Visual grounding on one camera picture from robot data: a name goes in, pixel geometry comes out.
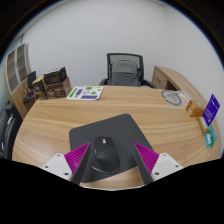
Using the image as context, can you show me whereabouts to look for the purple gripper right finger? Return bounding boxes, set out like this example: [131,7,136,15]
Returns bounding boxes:
[132,142,182,185]

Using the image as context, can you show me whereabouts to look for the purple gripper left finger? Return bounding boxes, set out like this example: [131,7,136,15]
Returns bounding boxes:
[42,142,91,185]

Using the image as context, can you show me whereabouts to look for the dark grey computer mouse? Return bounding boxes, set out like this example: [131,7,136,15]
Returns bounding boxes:
[92,136,120,174]

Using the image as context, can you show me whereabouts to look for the dark grey mouse pad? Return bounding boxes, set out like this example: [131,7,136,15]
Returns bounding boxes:
[69,114,152,183]

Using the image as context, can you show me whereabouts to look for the wooden office desk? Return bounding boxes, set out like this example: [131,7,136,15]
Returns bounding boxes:
[11,64,224,191]

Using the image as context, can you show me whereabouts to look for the small beige box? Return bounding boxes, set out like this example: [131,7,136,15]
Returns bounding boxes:
[197,117,208,134]

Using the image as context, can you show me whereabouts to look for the orange cardboard box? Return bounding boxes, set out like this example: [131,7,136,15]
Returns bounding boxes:
[186,100,205,117]

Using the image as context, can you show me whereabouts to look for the colourful printed sheet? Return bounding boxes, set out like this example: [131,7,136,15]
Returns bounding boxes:
[67,86,103,100]

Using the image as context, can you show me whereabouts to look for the purple standing card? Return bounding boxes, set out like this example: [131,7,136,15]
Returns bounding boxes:
[202,95,220,125]

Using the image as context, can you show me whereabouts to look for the black side chair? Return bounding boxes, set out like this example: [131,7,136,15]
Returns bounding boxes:
[23,71,36,104]

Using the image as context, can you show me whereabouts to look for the brown cardboard box stack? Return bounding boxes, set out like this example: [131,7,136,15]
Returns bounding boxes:
[33,67,71,100]

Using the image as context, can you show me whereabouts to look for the grey mesh office chair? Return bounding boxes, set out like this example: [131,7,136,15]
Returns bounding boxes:
[100,53,155,88]

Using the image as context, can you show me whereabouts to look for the wooden wall shelf cabinet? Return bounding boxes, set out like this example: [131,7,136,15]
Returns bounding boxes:
[3,43,31,117]

